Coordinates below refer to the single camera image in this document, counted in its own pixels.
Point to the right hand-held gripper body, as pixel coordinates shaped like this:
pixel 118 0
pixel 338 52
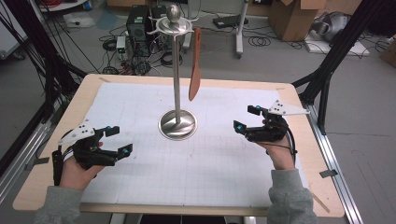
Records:
pixel 271 132

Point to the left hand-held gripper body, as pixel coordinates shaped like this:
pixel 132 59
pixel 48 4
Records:
pixel 90 152

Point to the wooden spatula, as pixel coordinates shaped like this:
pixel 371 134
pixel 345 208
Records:
pixel 195 77

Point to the metal utensil stand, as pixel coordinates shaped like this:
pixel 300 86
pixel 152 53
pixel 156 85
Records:
pixel 176 93

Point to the person's right hand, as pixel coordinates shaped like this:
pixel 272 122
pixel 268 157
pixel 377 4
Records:
pixel 281 157

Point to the person's left hand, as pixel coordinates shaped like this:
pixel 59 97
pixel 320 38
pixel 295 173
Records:
pixel 74 175

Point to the grey tape piece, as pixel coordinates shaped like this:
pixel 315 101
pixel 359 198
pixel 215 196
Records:
pixel 328 173
pixel 39 161

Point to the white grid mat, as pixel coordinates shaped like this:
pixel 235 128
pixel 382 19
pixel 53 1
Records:
pixel 186 174

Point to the small white power box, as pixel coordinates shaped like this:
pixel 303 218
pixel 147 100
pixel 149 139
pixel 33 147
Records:
pixel 120 46

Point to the black flat device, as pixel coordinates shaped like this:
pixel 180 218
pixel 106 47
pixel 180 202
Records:
pixel 229 21

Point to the large open cardboard box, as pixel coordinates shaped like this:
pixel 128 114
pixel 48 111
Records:
pixel 289 18

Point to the black computer tower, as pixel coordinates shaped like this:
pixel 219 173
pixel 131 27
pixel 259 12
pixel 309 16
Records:
pixel 137 23

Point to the grey rounded appliance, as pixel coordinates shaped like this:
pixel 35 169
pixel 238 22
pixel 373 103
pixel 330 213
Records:
pixel 331 25

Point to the white flat panel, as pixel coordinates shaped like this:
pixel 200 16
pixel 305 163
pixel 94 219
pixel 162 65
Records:
pixel 358 49

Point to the small cardboard box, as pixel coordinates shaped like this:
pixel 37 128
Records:
pixel 389 53

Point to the aluminium rail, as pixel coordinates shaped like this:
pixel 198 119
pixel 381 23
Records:
pixel 336 168
pixel 21 161

